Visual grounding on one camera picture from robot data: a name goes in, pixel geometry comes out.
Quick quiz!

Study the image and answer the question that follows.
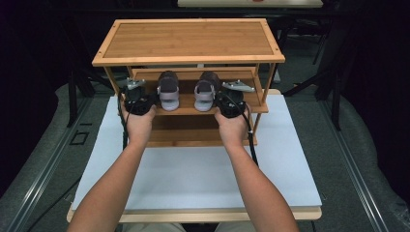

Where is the white table mat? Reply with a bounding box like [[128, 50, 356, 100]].
[[71, 94, 323, 211]]

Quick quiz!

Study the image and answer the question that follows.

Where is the bamboo shoe rack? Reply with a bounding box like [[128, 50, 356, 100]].
[[91, 17, 286, 149]]

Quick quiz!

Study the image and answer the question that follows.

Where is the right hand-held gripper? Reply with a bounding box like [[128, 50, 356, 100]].
[[215, 79, 256, 119]]

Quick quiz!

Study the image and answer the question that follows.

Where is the person's right hand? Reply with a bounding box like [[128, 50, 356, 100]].
[[214, 103, 252, 149]]

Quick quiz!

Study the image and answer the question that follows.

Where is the person's left hand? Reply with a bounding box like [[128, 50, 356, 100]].
[[120, 102, 158, 147]]

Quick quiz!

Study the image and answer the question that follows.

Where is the wooden table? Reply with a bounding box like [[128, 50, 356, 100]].
[[66, 88, 323, 224]]

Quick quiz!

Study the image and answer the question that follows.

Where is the black metal stand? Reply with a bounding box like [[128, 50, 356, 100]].
[[62, 18, 114, 129], [283, 13, 352, 131]]

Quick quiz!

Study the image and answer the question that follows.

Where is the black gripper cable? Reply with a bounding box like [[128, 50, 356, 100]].
[[117, 91, 130, 151], [223, 93, 260, 168]]

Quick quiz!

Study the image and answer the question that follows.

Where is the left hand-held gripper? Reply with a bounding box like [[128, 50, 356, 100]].
[[120, 76, 159, 116]]

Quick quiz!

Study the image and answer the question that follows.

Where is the grey purple sandal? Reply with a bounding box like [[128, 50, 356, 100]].
[[193, 71, 221, 113], [157, 71, 181, 112]]

